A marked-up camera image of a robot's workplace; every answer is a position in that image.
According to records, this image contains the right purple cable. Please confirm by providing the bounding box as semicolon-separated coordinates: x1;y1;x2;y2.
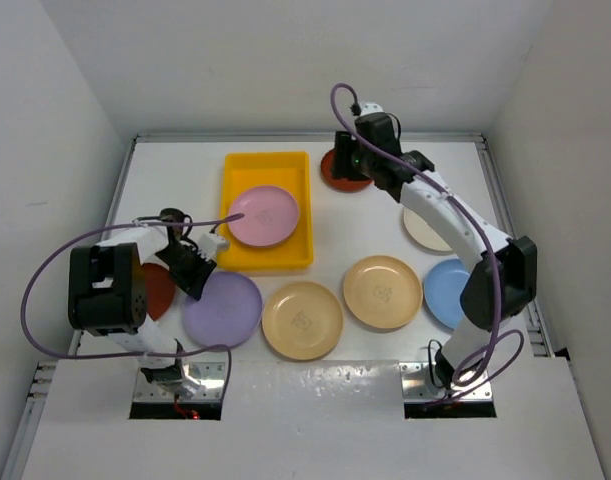
331;83;526;412

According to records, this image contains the tan plate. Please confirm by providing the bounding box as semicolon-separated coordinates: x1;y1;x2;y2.
261;281;344;361
343;255;423;330

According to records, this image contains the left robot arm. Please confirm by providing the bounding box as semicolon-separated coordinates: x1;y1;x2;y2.
68;208;229;399

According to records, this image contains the dark red plate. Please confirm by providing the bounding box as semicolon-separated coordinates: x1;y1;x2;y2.
320;150;373;193
142;263;176;321

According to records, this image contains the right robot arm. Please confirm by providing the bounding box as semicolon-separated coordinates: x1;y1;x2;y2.
332;102;537;389

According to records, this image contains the cream white plate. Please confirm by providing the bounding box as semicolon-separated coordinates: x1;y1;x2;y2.
402;208;453;254

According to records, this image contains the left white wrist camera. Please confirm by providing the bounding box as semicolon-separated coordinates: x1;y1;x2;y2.
197;232;230;261

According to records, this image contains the yellow plastic bin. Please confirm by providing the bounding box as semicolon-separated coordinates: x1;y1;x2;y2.
218;151;314;271

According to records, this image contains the metal base plate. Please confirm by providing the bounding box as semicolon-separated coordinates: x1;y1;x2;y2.
399;361;493;404
132;362;226;404

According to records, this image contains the dark red plate top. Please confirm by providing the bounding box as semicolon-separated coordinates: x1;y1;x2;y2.
320;150;373;193

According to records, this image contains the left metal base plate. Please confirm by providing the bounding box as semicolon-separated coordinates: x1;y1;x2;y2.
132;362;226;404

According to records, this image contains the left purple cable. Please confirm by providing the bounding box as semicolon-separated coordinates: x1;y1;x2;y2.
21;212;246;401

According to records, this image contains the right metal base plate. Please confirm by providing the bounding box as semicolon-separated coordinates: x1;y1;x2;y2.
399;361;493;404

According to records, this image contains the purple plate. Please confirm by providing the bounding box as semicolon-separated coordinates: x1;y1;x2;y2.
182;271;263;347

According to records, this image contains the light blue plate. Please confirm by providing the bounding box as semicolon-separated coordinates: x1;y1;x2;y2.
423;259;470;330

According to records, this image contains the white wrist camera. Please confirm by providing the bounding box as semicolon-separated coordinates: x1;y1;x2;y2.
197;232;230;261
351;101;384;118

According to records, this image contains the dark red plate left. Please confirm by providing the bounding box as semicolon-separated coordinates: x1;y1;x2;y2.
142;263;176;321

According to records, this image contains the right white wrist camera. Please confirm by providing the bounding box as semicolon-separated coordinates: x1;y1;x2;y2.
351;101;384;118

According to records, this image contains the purple cable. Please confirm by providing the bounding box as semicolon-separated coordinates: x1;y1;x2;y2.
21;212;246;401
331;83;526;412

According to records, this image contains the pink plate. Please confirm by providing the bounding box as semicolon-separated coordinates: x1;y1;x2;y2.
228;185;300;247

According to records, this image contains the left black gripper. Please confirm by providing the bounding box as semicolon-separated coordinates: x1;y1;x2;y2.
155;244;216;300

